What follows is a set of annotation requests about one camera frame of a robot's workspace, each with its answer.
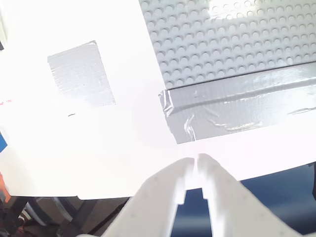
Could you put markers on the long grey duct tape strip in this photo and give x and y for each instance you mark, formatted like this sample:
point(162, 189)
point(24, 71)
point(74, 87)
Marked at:
point(222, 111)

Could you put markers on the silver tape square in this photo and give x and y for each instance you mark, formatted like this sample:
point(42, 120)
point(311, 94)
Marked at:
point(81, 74)

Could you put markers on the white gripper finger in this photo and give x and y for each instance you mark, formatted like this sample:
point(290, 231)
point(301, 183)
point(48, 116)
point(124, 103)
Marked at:
point(234, 209)
point(148, 207)

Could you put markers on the grey lego baseplate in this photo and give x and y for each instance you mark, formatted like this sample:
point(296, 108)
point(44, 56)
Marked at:
point(222, 37)

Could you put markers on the dark frame under table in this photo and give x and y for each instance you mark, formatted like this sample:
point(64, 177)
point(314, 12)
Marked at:
point(61, 217)

